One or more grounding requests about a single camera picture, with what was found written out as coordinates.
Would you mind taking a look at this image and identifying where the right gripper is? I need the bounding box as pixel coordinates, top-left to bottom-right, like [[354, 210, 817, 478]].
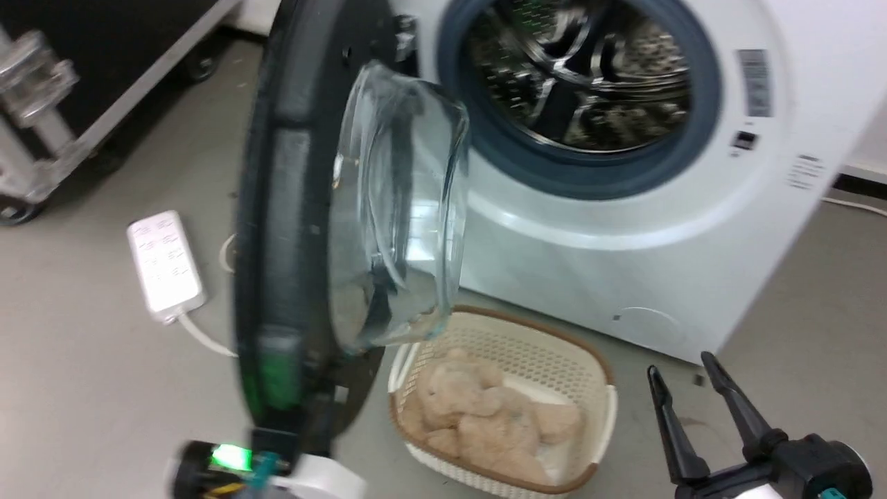
[[647, 351, 875, 499]]

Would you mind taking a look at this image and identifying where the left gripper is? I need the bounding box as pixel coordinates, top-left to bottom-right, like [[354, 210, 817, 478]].
[[170, 428, 300, 499]]

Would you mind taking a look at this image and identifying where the black round glass washer door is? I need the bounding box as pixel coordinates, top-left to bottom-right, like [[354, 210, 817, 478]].
[[234, 0, 472, 458]]

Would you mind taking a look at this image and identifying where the white front-load washing machine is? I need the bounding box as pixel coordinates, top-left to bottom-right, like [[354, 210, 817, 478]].
[[388, 0, 887, 366]]

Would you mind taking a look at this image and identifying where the grey rubber door gasket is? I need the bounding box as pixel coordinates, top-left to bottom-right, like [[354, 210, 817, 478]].
[[437, 0, 723, 202]]

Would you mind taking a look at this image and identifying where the cream plastic laundry basket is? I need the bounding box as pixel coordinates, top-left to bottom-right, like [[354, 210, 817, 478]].
[[387, 305, 619, 498]]

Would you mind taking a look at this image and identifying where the white power strip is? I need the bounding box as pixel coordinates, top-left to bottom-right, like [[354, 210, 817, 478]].
[[126, 210, 208, 325]]

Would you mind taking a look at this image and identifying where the beige fluffy cloth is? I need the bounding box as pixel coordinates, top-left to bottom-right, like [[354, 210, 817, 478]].
[[401, 348, 584, 487]]

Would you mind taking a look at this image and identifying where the barcode sticker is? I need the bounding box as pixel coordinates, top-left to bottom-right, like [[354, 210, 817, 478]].
[[737, 49, 775, 119]]

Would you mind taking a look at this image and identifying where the steel washer drum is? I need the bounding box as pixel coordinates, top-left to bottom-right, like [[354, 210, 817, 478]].
[[463, 0, 692, 153]]

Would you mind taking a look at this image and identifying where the black caster wheel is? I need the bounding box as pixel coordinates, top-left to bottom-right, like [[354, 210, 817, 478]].
[[182, 50, 221, 84]]

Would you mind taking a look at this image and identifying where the black flight case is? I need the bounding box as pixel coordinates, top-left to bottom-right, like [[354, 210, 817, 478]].
[[0, 0, 243, 205]]

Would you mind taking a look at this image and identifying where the white power strip cable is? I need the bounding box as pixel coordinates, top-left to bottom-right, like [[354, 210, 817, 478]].
[[177, 312, 240, 358]]

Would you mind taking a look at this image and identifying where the silver metal post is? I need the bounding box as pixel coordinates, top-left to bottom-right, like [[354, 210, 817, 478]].
[[0, 29, 89, 203]]

